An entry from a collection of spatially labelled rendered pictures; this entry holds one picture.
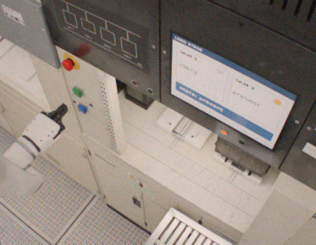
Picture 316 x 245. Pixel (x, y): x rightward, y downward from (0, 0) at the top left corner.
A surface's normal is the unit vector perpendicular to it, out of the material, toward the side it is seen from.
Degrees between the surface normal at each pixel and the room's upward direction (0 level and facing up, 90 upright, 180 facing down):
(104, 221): 0
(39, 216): 0
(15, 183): 65
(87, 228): 0
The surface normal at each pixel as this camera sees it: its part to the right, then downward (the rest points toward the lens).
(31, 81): -0.01, -0.53
